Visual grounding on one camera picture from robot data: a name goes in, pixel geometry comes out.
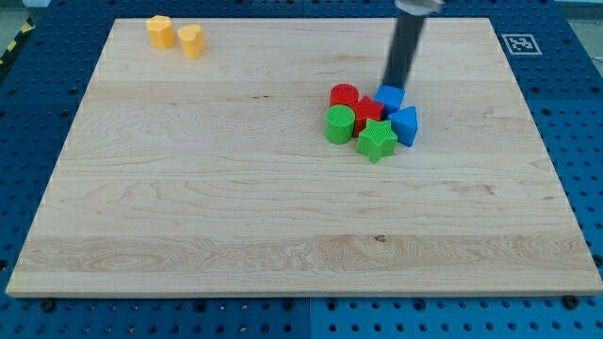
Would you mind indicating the blue triangle block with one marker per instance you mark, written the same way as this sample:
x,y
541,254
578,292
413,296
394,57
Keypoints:
x,y
405,125

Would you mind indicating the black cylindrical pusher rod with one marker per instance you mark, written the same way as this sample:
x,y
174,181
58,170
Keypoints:
x,y
405,37

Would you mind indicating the yellow heart block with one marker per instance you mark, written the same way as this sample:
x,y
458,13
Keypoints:
x,y
192,40

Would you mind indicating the wooden board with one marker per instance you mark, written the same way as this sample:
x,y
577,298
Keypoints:
x,y
211,177

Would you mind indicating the red star block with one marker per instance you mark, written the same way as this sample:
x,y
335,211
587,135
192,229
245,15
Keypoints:
x,y
365,109

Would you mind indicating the blue cube block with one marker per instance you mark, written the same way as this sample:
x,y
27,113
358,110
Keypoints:
x,y
391,98

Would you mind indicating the white fiducial marker tag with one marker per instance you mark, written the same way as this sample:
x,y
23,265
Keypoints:
x,y
520,44

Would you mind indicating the green cylinder block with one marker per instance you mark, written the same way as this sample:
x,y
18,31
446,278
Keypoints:
x,y
339,124

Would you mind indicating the green star block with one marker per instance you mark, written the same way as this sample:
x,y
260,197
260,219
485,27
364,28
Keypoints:
x,y
377,140

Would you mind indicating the red cylinder block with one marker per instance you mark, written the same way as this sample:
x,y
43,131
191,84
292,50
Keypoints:
x,y
344,94

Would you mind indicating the yellow hexagon block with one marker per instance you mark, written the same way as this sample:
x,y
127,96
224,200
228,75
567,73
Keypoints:
x,y
160,31

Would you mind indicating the silver rod mount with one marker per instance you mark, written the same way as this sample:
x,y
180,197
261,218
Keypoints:
x,y
419,7

